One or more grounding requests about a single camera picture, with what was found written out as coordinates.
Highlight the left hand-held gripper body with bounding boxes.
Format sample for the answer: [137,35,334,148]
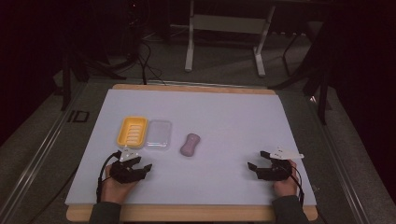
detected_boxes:
[108,147,148,185]

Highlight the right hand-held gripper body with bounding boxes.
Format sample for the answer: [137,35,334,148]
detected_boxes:
[255,147,304,182]

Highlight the yellow soap dish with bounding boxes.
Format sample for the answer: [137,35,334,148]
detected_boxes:
[116,116,149,149]

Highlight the clear plastic container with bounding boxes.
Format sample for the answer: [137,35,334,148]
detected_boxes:
[145,119,173,150]

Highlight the pink soap bar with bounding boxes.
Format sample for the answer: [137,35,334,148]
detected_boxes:
[179,133,202,157]

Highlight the person's right hand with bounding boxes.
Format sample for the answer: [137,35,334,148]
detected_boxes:
[273,160,299,198]

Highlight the person's left hand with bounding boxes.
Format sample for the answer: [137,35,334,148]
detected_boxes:
[100,163,138,205]

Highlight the white table cover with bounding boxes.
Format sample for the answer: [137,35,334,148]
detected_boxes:
[64,88,318,207]

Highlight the wooden table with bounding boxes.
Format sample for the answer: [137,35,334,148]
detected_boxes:
[65,83,319,223]

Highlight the black metal stand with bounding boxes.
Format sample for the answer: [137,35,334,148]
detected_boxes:
[60,52,92,112]
[270,31,332,126]

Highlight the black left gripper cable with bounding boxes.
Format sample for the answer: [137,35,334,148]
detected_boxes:
[95,150,122,204]

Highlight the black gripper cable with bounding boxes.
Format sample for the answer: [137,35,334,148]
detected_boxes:
[290,166,305,207]
[95,150,122,204]

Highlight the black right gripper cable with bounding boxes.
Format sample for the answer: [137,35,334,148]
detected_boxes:
[290,166,305,207]

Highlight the silver metal rail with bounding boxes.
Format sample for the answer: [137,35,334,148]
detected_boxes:
[307,95,372,224]
[0,82,90,224]

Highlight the black floor cables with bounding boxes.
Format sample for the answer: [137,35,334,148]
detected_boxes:
[135,40,168,87]

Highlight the white metal desk frame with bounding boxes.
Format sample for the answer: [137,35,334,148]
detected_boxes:
[184,0,276,78]

